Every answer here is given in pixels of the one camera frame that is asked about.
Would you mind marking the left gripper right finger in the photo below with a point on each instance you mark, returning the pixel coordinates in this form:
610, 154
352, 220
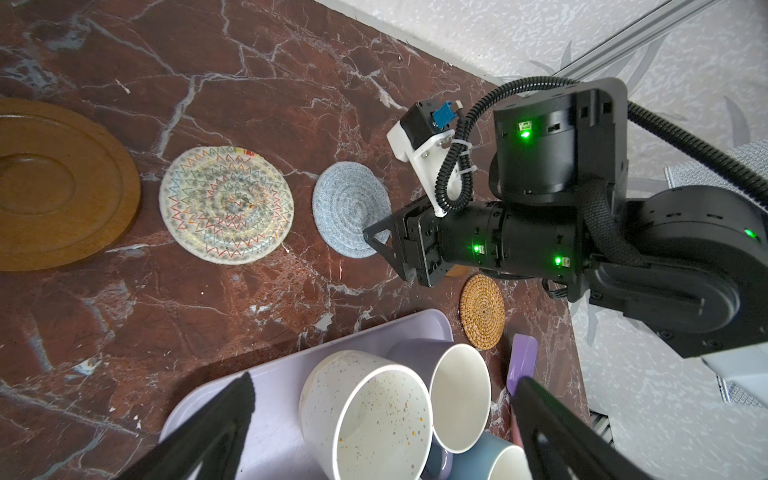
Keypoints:
558, 445

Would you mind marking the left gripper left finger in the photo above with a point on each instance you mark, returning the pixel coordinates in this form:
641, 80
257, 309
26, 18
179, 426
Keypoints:
209, 444

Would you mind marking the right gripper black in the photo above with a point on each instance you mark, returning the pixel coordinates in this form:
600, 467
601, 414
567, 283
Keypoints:
407, 240

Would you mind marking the rattan wicker coaster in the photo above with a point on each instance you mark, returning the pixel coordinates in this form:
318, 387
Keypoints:
482, 312

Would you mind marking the lilac mug white inside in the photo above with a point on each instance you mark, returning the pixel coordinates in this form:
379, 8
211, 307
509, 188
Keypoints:
459, 386

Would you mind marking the white speckled mug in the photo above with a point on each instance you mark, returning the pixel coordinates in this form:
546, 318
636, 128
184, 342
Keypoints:
365, 417

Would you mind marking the brown wooden coaster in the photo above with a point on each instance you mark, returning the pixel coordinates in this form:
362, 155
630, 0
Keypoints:
69, 189
457, 271

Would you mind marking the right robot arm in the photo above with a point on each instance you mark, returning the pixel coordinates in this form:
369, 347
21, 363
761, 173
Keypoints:
531, 182

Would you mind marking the grey-blue woven coaster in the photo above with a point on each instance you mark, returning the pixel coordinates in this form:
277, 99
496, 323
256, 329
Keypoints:
348, 198

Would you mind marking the lilac plastic tray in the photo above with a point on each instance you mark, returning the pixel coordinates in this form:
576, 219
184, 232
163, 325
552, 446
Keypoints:
274, 447

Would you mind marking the light blue mug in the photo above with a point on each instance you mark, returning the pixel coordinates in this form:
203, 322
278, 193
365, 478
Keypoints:
491, 458

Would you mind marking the purple scoop pink handle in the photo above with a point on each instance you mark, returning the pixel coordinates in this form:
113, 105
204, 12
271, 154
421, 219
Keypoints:
524, 351

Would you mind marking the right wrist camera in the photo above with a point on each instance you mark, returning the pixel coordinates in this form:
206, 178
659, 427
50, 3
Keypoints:
423, 138

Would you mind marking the white wire mesh basket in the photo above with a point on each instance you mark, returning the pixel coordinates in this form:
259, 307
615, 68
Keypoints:
720, 180

